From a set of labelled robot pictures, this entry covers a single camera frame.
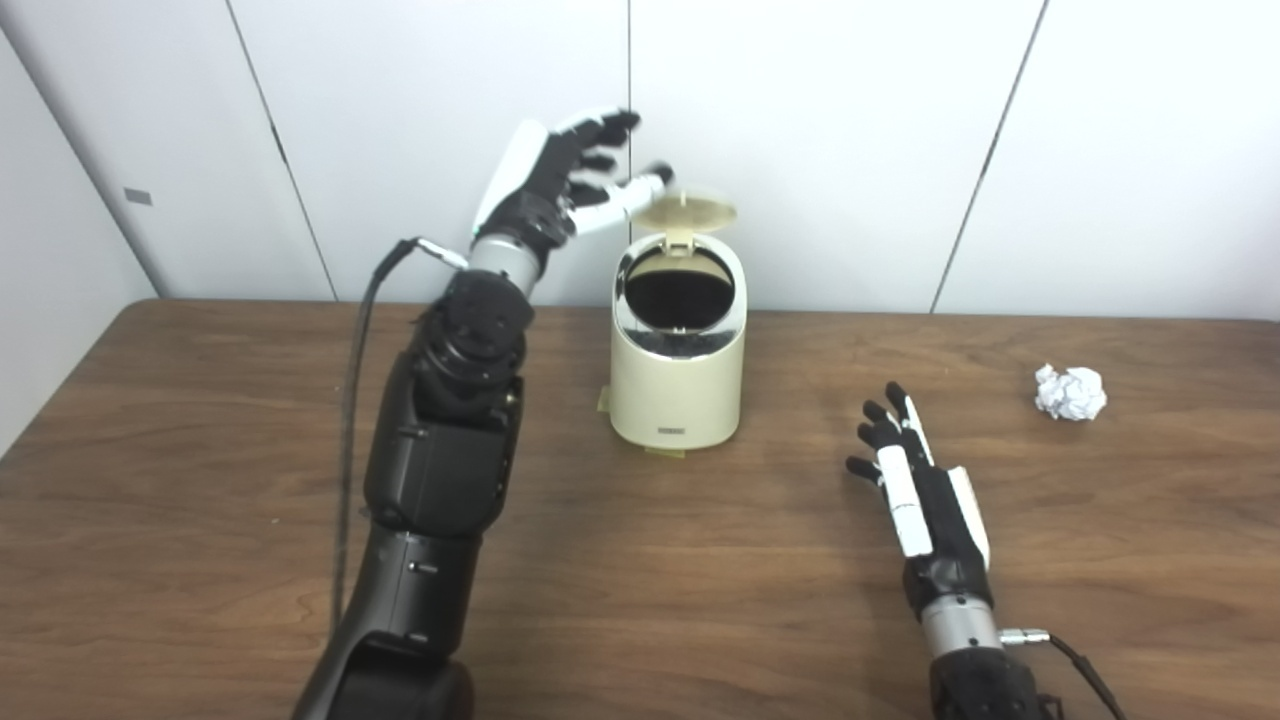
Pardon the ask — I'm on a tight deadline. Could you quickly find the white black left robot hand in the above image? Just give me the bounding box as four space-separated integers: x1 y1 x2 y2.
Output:
470 106 676 273

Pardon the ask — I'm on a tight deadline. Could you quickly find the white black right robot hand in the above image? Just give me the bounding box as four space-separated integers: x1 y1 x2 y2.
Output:
845 381 996 619

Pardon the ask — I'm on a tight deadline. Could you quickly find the cream round bin lid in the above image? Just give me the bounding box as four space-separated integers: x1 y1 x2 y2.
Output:
634 188 739 251

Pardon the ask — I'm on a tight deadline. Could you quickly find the white paper ball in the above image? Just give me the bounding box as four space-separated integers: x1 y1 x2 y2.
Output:
1033 363 1109 423

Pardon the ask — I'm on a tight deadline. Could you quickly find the cream-colored plastic bin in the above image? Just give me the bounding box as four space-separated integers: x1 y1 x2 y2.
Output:
609 230 748 451

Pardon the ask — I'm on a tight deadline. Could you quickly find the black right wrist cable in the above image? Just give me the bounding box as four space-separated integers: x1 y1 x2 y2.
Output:
1000 628 1128 720

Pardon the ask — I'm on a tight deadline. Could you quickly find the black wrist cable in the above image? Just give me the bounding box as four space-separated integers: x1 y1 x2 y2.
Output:
330 236 471 641
1000 628 1128 720

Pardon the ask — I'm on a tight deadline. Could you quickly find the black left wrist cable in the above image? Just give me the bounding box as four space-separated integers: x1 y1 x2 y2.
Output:
330 236 471 641

